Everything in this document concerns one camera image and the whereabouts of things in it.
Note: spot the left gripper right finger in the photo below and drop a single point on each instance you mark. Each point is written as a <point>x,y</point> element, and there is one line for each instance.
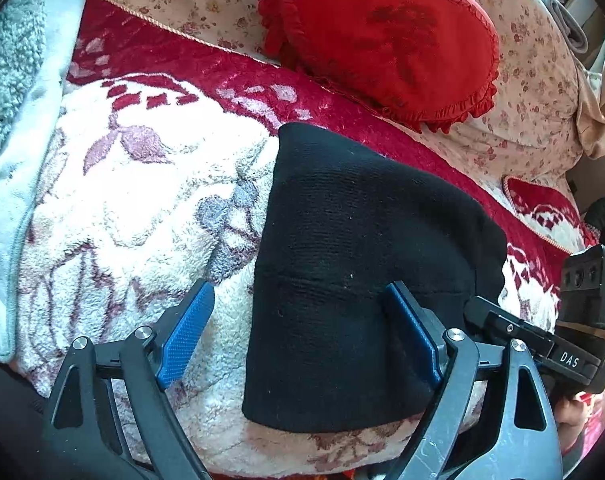
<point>489,417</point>

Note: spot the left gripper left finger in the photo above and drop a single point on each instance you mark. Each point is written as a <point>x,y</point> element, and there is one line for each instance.
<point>82,435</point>

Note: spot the black pants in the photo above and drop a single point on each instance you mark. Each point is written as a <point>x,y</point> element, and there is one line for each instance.
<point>344,222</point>

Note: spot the person's right hand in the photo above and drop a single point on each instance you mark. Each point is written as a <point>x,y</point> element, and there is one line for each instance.
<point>571,417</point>

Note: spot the red and white plush blanket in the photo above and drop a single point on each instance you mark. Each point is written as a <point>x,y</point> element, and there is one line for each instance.
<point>159,172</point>

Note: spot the beige curtain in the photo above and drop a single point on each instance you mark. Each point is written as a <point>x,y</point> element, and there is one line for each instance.
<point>590,113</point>

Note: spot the red heart-shaped pillow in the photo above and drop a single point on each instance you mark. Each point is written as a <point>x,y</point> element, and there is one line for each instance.
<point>421,63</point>

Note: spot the grey fleece garment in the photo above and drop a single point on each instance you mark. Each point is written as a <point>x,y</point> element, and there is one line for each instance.
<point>37,40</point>

